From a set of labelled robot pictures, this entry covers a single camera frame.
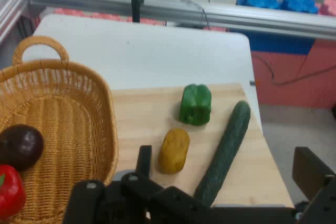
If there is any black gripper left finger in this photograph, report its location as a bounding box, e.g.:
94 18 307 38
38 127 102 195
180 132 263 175
64 145 213 224

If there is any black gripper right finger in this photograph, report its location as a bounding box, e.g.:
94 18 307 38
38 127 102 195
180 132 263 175
292 146 336 224

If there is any yellow potato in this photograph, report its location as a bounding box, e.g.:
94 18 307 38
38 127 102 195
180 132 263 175
158 127 191 175

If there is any light wooden cutting board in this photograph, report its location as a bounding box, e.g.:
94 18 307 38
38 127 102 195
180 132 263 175
110 82 295 209

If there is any red foam floor mat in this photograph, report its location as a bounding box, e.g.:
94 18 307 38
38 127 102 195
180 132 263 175
250 39 336 109

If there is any dark green toy cucumber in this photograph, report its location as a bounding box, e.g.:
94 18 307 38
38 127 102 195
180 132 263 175
193 100 251 208

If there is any red toy bell pepper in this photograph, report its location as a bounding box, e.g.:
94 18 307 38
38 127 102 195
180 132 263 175
0 165 27 221

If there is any dark purple round toy fruit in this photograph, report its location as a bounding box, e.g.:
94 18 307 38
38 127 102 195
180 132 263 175
0 124 45 172

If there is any green toy bell pepper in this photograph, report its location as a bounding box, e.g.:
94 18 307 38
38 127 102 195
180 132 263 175
180 83 212 126

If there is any blue foam floor mat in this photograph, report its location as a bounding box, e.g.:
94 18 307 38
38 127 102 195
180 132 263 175
228 28 316 56

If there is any pink foam puzzle piece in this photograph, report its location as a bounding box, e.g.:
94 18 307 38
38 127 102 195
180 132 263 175
319 0 336 16

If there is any pink foam mat strip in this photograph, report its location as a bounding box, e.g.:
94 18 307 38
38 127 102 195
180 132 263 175
54 7 166 27

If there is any woven wicker basket with handle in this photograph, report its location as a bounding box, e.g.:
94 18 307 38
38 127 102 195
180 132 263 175
0 36 119 224

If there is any black cable on red mat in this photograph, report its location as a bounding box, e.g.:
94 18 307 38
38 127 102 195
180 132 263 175
251 56 336 86

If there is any long aluminium frame rail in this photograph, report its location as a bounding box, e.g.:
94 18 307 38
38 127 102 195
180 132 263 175
25 0 336 41

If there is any thin grey cable over rail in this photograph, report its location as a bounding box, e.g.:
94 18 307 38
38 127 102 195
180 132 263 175
180 0 211 29

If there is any aluminium frame side rail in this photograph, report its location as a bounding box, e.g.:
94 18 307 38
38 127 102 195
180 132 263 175
0 0 29 44

